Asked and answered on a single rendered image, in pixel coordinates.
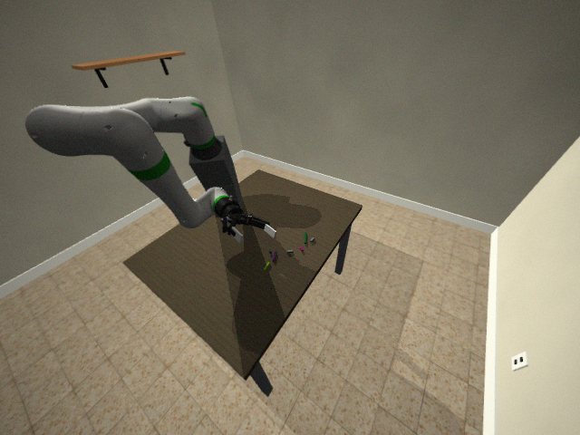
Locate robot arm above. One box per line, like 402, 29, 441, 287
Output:
25, 97, 240, 228

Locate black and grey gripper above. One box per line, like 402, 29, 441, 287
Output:
221, 205, 276, 243

